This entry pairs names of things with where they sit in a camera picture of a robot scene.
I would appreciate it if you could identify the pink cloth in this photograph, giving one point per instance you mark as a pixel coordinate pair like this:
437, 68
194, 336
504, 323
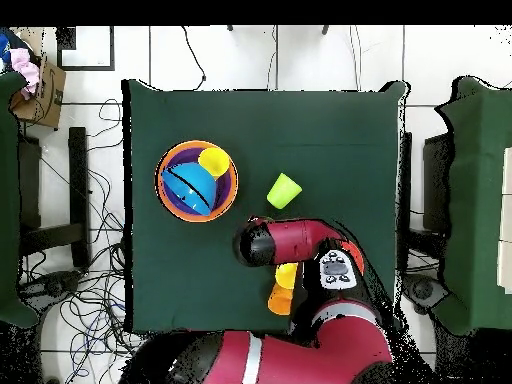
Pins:
24, 68

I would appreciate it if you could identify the black bench frame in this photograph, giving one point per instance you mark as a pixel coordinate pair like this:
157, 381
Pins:
78, 180

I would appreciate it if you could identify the dark green tablecloth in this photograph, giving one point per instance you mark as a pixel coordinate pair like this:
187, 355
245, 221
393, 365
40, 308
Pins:
320, 140

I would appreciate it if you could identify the large orange bowl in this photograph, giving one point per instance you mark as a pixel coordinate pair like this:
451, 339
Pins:
236, 182

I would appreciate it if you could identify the blue bowl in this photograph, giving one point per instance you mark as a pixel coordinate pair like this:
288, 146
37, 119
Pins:
192, 184

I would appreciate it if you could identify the purple bowl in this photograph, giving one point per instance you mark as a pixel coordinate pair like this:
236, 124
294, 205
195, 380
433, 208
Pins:
176, 156

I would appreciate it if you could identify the orange cup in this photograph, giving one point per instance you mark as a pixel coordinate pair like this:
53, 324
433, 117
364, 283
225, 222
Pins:
280, 302

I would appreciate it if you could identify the white box stack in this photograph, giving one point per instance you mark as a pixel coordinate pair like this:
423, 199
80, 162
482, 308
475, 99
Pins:
506, 240

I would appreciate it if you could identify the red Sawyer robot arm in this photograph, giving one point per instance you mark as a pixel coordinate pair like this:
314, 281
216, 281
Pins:
340, 352

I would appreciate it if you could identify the yellow cup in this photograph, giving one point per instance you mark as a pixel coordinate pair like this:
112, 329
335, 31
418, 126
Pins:
214, 160
286, 274

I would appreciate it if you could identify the black framed white board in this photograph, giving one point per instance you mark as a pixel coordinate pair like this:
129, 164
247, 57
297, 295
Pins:
112, 48

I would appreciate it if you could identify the cardboard box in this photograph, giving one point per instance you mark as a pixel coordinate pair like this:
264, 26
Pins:
50, 100

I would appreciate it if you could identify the green cloth covered table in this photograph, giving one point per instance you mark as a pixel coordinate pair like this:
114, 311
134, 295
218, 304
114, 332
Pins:
8, 200
476, 200

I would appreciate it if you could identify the green cup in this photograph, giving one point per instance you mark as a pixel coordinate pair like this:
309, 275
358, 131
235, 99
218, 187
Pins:
284, 191

